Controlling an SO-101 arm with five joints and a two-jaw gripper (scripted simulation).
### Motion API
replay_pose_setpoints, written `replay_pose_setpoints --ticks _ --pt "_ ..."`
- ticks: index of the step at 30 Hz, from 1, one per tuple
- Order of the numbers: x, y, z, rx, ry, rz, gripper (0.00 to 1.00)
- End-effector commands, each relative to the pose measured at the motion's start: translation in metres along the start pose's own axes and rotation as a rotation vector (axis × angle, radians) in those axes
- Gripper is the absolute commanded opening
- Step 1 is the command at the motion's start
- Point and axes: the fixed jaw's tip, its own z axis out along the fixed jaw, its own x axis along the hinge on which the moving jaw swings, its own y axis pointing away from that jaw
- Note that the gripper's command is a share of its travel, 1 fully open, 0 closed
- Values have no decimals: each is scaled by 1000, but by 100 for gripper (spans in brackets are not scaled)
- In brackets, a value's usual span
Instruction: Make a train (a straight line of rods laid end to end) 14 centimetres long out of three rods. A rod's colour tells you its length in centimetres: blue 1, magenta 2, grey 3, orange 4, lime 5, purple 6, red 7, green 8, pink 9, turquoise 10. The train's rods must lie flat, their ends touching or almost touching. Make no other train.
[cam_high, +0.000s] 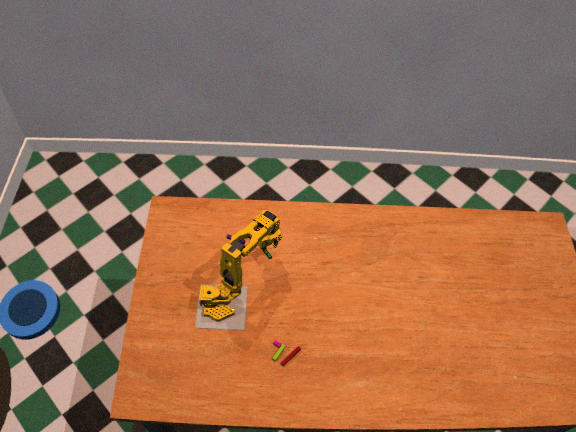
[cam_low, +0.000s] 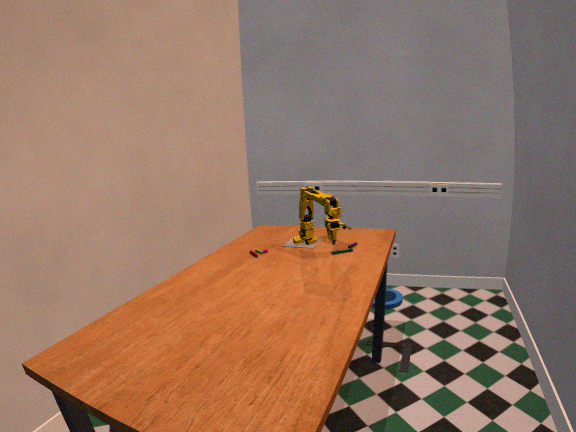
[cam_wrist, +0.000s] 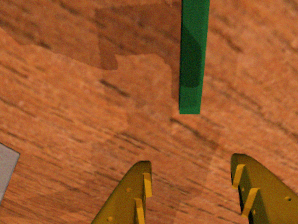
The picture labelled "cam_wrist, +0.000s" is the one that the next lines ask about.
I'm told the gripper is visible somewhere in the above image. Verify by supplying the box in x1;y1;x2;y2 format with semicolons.
91;153;298;224

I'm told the green rod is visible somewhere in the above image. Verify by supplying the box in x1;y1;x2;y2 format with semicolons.
178;0;210;114

